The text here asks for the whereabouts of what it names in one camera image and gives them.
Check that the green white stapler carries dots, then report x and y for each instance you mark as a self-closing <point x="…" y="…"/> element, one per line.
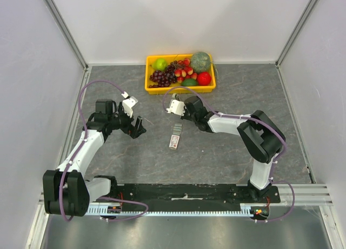
<point x="176" y="97"/>

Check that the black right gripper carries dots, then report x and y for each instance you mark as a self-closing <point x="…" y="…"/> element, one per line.
<point x="185" y="114"/>

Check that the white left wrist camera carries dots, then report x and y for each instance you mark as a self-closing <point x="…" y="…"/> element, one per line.
<point x="128" y="103"/>

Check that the aluminium frame rail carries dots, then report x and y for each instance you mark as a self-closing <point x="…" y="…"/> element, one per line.
<point x="280" y="192"/>

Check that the green lime fruit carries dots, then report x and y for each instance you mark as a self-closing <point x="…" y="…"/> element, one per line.
<point x="189" y="82"/>

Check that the yellow plastic tray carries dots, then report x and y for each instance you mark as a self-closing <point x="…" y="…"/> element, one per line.
<point x="178" y="88"/>

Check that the dark purple grape bunch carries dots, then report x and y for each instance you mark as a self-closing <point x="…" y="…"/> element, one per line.
<point x="162" y="79"/>

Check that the red strawberry cluster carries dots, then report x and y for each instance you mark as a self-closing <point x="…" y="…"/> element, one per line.
<point x="183" y="70"/>

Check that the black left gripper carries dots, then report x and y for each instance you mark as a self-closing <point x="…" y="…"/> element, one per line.
<point x="134" y="131"/>

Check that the red white staple box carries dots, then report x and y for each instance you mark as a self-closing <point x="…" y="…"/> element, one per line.
<point x="176" y="133"/>

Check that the green netted melon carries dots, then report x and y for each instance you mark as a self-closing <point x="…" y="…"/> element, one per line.
<point x="200" y="62"/>

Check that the green pear fruit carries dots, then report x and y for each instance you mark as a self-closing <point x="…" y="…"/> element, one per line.
<point x="159" y="64"/>

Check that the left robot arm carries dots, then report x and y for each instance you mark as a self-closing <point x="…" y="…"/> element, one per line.
<point x="71" y="171"/>

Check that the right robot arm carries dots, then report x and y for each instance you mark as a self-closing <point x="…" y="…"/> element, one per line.
<point x="261" y="137"/>

